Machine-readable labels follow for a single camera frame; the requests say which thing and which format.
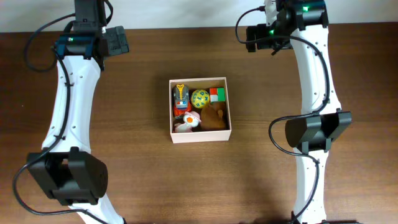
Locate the colourful two-by-two puzzle cube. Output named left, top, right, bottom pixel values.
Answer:
left=210, top=88, right=226, bottom=103

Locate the yellow ball with blue letters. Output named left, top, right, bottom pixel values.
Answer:
left=191, top=90, right=210, bottom=109

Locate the brown plush toy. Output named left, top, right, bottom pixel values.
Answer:
left=200, top=102, right=227, bottom=131

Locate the red grey toy fire truck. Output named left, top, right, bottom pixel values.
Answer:
left=173, top=84, right=192, bottom=118

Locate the white pink duck toy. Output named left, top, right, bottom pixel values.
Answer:
left=174, top=111, right=201, bottom=133

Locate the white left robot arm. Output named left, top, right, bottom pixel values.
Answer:
left=23, top=0, right=129, bottom=223

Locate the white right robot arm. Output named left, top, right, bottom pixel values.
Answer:
left=243, top=1, right=352, bottom=224

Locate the pink open cardboard box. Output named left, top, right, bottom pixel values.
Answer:
left=169, top=77, right=231, bottom=143

